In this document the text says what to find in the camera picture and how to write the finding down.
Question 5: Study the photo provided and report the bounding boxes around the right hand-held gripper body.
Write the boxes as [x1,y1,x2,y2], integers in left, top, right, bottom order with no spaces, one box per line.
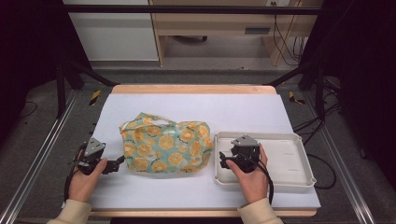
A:
[230,133,262,174]

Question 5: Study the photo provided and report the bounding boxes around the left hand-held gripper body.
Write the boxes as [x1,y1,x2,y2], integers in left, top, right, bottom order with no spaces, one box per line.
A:
[69,137,108,175]

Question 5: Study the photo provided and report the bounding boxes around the orange print cloth bag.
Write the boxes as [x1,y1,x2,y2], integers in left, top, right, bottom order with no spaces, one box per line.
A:
[119,111,214,175]

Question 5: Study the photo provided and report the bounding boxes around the person's right hand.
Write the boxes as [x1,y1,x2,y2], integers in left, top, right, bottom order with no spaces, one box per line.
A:
[225,145,269,204]

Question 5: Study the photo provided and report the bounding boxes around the person's left hand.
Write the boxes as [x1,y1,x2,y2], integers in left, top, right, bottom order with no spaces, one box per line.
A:
[67,157,108,203]

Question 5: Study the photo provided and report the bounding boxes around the white plastic tray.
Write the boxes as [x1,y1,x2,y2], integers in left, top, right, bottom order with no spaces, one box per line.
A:
[213,130,317,194]

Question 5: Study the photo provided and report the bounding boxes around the yellow black tape strip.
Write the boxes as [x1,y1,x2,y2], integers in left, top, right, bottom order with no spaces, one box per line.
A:
[89,89,103,106]
[288,91,306,105]

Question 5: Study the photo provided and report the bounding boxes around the white table mat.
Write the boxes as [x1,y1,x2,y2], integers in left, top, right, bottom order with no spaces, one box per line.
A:
[62,92,321,210]

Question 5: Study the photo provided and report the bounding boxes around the black metal stand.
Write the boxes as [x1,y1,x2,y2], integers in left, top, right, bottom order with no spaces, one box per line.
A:
[55,59,120,119]
[266,59,327,121]

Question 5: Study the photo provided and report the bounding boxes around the wooden table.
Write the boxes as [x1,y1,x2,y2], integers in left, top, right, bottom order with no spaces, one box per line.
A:
[89,84,318,218]

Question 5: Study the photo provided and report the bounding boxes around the white cabinet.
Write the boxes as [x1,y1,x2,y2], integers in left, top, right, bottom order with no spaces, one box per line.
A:
[63,0,160,62]

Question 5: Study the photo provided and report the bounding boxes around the black curtain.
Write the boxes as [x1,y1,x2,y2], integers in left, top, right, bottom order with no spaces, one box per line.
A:
[0,0,92,147]
[298,0,396,190]

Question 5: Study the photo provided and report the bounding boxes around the wooden desk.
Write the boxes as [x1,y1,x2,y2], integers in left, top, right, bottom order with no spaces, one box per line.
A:
[148,0,323,67]

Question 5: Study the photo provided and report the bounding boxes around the right hand-held gripper cable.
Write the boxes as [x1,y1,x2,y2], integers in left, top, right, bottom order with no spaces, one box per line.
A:
[248,153,275,205]

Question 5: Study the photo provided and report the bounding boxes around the hand-held gripper cable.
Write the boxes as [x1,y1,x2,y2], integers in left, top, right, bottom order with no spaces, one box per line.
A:
[64,141,90,203]
[248,153,275,205]

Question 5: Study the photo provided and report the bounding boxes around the left hand-held gripper cable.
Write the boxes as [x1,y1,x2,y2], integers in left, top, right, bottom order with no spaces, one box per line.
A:
[64,141,90,203]

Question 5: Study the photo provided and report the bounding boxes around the aluminium rail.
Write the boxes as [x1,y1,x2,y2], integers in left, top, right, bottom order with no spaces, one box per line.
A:
[303,92,377,224]
[0,90,80,224]

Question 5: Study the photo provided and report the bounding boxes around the thin black floor cable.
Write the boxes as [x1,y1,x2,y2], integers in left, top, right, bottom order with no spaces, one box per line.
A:
[18,101,39,119]

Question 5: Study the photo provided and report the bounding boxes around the black floor cables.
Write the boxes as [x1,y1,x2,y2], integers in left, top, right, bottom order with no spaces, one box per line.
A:
[292,77,344,190]

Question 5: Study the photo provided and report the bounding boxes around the black hanging cables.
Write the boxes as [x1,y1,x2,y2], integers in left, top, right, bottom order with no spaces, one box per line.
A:
[271,1,307,67]

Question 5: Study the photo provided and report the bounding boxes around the black horizontal frame bar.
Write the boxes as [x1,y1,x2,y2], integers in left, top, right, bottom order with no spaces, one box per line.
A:
[62,4,321,16]

